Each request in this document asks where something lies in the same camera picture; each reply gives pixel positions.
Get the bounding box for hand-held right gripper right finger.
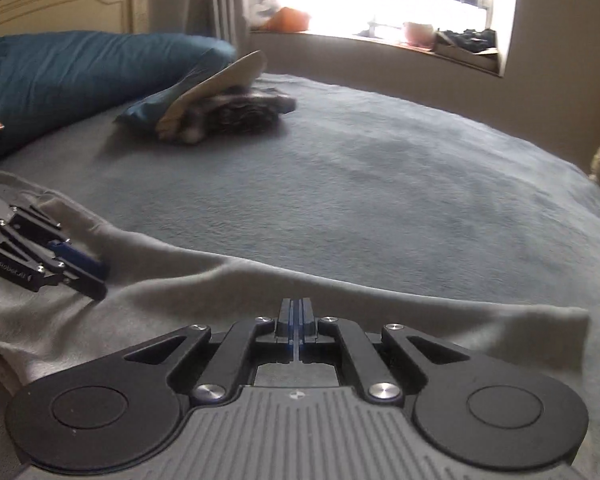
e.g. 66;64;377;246
300;298;473;405

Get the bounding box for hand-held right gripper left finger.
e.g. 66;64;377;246
122;298;297;406

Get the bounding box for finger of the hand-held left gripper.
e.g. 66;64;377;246
10;206;108;281
35;260;107;302

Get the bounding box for grey sweatshirt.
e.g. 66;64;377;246
0;167;592;411

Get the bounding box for grey bed blanket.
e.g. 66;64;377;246
0;72;600;480

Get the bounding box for teal duvet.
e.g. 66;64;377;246
0;30;237;166

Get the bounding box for dark patterned cloth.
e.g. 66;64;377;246
180;85;298;146

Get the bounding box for orange bag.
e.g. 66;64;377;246
267;6;313;32

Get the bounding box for grey curtain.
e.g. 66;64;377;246
187;0;281;56

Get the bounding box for pink bowl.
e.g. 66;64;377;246
402;21;433;46

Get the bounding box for cardboard tray of dark items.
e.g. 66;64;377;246
434;29;501;72

